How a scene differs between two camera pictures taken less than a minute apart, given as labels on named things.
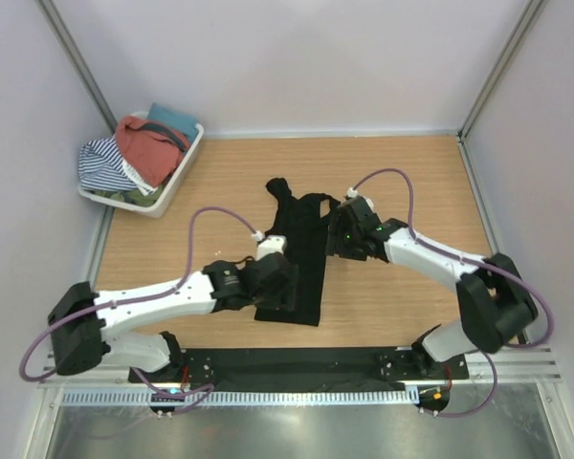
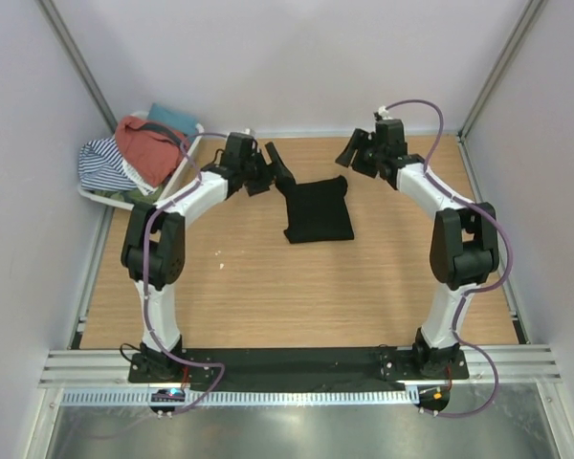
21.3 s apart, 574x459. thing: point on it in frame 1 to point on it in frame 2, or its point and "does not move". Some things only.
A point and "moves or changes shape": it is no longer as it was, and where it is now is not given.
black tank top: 303,222 moves or changes shape
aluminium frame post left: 63,32 does not move
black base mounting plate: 304,365 does not move
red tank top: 155,152 does not move
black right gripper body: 343,242 to 367,158
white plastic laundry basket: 157,209 does not move
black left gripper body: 281,297 to 256,167
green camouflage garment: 132,197 does not move
